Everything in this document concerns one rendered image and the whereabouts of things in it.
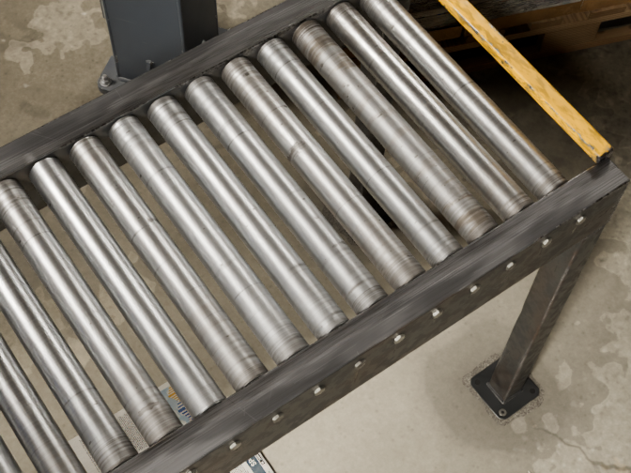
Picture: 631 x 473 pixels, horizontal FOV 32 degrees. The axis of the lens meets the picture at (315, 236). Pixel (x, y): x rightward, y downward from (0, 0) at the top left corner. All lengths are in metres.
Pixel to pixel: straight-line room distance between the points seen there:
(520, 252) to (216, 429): 0.48
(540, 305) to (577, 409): 0.46
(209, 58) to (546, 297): 0.69
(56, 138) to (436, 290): 0.58
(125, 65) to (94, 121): 0.99
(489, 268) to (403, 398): 0.81
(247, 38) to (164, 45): 0.80
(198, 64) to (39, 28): 1.18
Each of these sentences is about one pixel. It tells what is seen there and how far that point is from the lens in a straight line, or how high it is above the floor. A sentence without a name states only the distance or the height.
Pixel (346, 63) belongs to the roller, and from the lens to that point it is 1.69.
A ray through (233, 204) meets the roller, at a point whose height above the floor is 0.80.
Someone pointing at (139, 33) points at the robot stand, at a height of 0.21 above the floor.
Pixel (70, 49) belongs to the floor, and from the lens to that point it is 2.78.
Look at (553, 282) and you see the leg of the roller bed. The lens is 1.86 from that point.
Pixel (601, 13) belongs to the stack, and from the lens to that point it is 2.75.
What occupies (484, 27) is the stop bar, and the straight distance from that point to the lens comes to 1.74.
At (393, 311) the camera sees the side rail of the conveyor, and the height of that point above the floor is 0.80.
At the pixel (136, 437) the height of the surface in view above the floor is 0.01.
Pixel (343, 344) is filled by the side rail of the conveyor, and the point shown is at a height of 0.80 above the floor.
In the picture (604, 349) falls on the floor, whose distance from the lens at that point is 2.42.
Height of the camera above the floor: 2.13
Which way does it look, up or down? 60 degrees down
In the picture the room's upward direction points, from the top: 3 degrees clockwise
